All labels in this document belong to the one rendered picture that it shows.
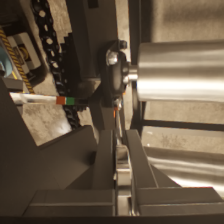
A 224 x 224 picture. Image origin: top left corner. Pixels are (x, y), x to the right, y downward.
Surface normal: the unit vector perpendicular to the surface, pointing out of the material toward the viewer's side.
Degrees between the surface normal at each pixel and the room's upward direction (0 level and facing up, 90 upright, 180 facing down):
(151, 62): 37
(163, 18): 0
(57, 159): 90
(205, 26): 0
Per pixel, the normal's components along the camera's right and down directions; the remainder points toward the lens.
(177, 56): -0.24, -0.22
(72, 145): 0.97, 0.05
